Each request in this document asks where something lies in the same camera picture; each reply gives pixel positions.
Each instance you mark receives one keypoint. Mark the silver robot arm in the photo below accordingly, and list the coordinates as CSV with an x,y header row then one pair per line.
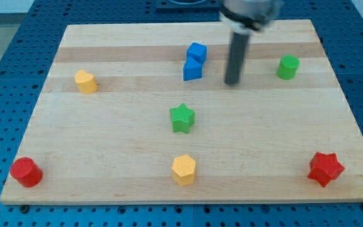
x,y
247,16

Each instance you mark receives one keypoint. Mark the yellow heart block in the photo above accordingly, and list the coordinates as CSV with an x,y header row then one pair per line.
x,y
86,82

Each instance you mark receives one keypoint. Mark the green star block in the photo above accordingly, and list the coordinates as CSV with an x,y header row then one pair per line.
x,y
182,118

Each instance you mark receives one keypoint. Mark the blue triangular block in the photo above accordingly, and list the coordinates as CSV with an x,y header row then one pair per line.
x,y
192,69

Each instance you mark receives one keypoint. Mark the wooden board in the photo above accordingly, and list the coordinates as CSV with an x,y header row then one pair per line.
x,y
252,142

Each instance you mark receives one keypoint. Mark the yellow hexagon block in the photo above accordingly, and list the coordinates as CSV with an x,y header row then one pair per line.
x,y
184,170

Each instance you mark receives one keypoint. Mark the blue cube block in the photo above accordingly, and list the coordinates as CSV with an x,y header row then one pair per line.
x,y
198,52

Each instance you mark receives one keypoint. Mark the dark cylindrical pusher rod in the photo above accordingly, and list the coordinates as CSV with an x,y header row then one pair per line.
x,y
237,53

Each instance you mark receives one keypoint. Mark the green cylinder block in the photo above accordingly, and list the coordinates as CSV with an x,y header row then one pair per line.
x,y
288,66

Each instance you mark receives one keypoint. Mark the red star block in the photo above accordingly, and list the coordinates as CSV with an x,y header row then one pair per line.
x,y
324,168

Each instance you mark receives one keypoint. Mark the red cylinder block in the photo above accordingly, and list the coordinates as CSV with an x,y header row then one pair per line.
x,y
26,172

